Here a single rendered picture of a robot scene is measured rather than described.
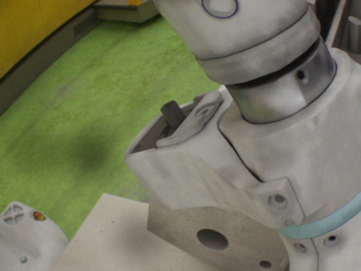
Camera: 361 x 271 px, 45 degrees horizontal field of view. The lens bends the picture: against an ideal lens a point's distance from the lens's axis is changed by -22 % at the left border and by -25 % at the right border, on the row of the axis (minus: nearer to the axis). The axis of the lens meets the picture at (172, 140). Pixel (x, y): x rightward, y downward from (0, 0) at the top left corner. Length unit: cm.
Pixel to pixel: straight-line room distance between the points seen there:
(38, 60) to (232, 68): 284
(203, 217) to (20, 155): 195
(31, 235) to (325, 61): 123
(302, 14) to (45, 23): 285
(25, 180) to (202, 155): 200
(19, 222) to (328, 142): 129
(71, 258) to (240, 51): 50
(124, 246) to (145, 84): 189
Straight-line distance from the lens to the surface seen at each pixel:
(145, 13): 307
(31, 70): 296
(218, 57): 17
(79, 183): 205
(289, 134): 17
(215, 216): 45
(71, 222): 189
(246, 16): 16
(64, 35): 315
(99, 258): 62
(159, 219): 49
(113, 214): 68
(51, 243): 133
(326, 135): 17
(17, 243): 143
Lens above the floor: 125
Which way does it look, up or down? 36 degrees down
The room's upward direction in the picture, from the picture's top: 14 degrees counter-clockwise
